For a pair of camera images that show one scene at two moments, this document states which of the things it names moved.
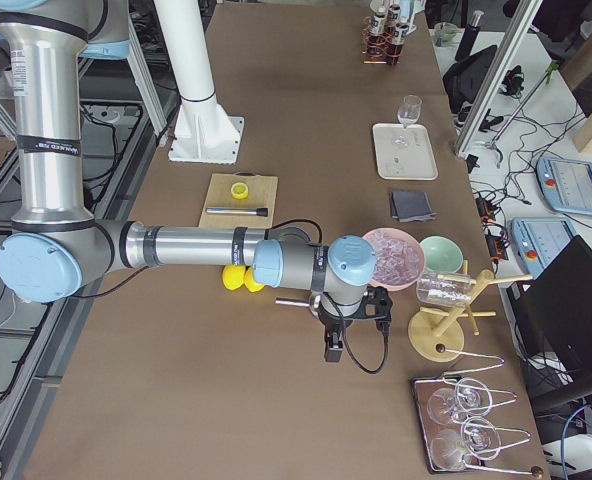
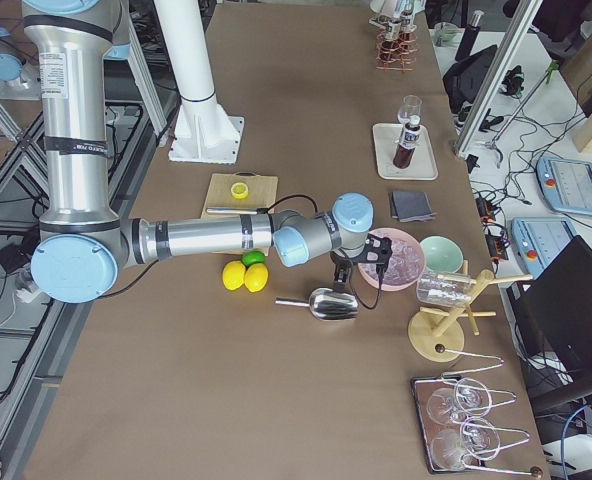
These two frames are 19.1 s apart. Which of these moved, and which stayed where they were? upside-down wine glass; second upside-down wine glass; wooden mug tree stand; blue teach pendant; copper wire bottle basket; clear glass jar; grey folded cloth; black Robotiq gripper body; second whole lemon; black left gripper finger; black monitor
Moved: copper wire bottle basket; black Robotiq gripper body; black left gripper finger
Stayed: black monitor; wooden mug tree stand; clear glass jar; second whole lemon; blue teach pendant; grey folded cloth; upside-down wine glass; second upside-down wine glass
